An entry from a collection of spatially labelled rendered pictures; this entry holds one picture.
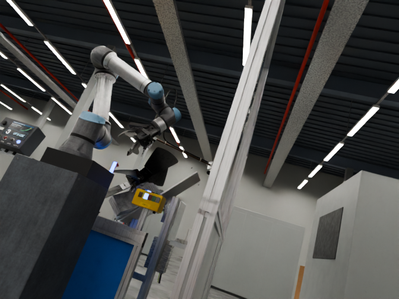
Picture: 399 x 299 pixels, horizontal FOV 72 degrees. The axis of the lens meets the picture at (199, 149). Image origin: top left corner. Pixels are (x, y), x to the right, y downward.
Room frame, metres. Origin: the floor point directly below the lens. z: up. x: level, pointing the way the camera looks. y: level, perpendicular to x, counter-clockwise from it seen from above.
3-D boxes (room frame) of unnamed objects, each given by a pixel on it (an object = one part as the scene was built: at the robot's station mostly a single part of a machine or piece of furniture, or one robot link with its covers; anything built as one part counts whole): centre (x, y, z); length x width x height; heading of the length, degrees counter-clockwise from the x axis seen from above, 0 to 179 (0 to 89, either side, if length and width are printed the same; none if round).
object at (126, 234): (1.69, 0.56, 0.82); 0.90 x 0.04 x 0.08; 79
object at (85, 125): (1.28, 0.54, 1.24); 0.13 x 0.12 x 0.14; 176
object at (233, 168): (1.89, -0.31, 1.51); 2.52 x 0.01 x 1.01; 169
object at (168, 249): (2.18, 0.02, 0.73); 0.15 x 0.09 x 0.22; 79
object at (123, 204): (1.97, 0.38, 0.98); 0.20 x 0.16 x 0.20; 79
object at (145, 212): (1.62, 0.18, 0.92); 0.03 x 0.03 x 0.12; 79
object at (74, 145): (1.28, 0.54, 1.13); 0.15 x 0.15 x 0.10
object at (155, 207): (1.62, 0.18, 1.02); 0.16 x 0.10 x 0.11; 79
